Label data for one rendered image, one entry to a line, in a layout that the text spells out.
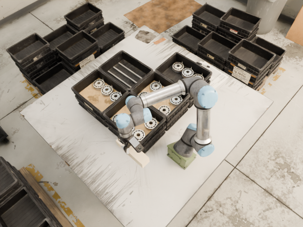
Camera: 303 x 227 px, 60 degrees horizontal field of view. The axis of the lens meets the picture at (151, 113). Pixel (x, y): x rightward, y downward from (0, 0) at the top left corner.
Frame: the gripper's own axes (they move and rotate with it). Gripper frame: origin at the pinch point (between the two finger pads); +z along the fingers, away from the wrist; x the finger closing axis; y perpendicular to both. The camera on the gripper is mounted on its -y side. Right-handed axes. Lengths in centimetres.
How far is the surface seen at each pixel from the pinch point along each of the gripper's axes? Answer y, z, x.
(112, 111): 45, 21, -18
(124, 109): 42, 26, -28
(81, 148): 48, 39, 17
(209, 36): 67, 64, -185
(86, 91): 81, 26, -18
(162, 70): 46, 24, -79
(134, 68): 69, 26, -65
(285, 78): -25, 109, -231
